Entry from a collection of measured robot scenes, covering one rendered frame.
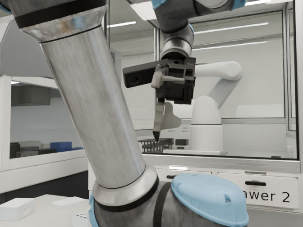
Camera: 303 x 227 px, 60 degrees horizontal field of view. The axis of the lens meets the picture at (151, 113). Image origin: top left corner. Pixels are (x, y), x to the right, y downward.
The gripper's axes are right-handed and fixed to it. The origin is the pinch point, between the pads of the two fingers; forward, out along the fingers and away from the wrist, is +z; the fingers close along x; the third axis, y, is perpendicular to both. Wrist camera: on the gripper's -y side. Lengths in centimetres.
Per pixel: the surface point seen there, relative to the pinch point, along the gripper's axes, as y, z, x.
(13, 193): -76, -16, 83
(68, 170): -66, -47, 106
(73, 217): -30, 1, 56
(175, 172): 4, -28, 62
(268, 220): 41, -14, 65
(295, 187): 48, -22, 52
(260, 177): 36, -25, 53
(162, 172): -2, -28, 63
